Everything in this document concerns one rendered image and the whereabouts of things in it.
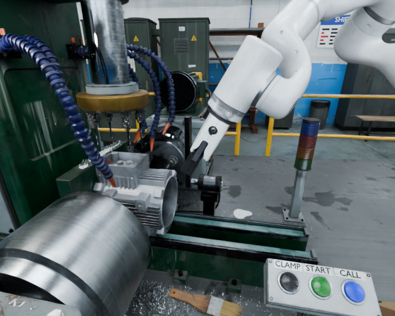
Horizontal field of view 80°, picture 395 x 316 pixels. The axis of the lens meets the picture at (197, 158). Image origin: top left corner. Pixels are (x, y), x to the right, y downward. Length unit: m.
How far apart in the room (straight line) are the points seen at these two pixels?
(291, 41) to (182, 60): 3.23
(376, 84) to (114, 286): 5.84
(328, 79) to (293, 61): 5.53
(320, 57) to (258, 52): 5.52
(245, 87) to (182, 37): 3.32
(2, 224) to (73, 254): 0.43
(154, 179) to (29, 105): 0.36
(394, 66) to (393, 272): 0.62
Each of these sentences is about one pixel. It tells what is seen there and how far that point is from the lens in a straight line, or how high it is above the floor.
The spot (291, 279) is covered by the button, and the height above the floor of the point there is 1.07.
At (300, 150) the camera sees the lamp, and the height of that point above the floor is 1.10.
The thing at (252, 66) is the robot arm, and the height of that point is 1.40.
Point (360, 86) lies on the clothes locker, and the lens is 5.87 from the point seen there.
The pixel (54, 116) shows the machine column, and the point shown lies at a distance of 0.79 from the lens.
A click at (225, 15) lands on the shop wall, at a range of 5.68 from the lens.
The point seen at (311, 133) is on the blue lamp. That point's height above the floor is 1.18.
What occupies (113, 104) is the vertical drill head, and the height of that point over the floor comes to 1.32.
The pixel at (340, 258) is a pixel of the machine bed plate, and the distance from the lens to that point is 0.98.
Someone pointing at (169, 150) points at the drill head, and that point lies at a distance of 0.89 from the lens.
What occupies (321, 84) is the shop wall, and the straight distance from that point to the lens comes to 6.06.
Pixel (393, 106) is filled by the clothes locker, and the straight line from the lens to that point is 6.29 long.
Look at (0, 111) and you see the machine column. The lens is 0.67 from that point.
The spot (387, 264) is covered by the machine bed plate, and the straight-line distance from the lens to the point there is 1.04.
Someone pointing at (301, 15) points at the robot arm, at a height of 1.50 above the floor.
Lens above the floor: 1.41
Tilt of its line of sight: 23 degrees down
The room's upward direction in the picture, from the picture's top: straight up
